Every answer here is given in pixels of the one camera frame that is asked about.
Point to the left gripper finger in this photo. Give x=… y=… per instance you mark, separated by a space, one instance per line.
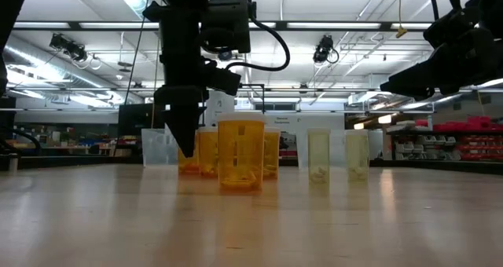
x=184 y=121

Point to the shelf with red bins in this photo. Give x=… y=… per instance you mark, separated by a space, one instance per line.
x=471 y=141

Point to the white machine cabinet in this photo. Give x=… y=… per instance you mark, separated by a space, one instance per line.
x=220 y=102

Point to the round black ceiling fixture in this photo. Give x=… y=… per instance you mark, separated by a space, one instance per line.
x=225 y=56

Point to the black monitor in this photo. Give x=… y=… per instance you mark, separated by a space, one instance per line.
x=135 y=119

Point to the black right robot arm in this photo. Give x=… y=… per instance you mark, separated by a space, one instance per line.
x=493 y=4

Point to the wide orange pill bottle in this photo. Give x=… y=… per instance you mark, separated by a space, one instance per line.
x=241 y=153
x=272 y=153
x=192 y=167
x=208 y=153

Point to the white sign panel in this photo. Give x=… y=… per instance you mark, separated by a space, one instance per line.
x=314 y=121

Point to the ceiling light strip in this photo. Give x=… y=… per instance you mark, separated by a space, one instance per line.
x=118 y=25

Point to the pale yellow pill bottle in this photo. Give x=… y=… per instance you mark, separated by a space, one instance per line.
x=357 y=153
x=318 y=153

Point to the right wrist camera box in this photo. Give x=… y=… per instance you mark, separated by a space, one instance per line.
x=452 y=29

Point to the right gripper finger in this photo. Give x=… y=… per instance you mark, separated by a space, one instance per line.
x=412 y=82
x=422 y=98

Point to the clear plastic bin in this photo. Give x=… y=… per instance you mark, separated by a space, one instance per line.
x=338 y=153
x=155 y=149

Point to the black ceiling camera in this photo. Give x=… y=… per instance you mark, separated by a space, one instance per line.
x=67 y=46
x=323 y=49

